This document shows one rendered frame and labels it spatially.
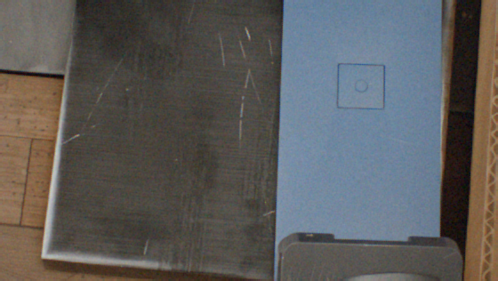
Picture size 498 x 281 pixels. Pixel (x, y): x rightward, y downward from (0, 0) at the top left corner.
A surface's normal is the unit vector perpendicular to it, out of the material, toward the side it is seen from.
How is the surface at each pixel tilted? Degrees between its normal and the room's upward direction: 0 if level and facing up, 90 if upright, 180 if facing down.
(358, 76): 0
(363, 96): 0
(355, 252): 30
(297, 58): 0
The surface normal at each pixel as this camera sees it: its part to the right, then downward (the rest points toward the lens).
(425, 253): -0.01, 0.22
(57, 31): 0.00, -0.29
